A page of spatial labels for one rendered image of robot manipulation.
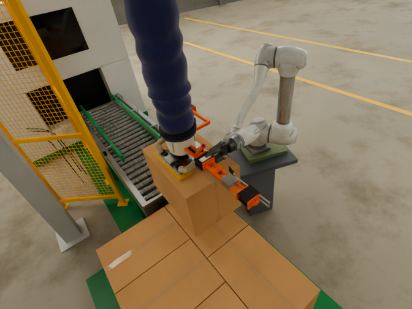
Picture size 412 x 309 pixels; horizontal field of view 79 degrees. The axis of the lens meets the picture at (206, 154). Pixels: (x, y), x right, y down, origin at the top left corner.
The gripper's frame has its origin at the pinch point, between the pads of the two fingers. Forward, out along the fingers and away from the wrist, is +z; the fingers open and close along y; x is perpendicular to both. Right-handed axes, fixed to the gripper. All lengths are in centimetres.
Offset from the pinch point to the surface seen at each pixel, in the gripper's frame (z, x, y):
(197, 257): 25, -8, 69
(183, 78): -3.5, 13.7, -44.2
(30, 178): 96, 122, 35
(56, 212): 97, 122, 80
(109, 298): 92, 41, 124
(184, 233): 21, 14, 69
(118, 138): 10, 176, 69
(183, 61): -6, 15, -52
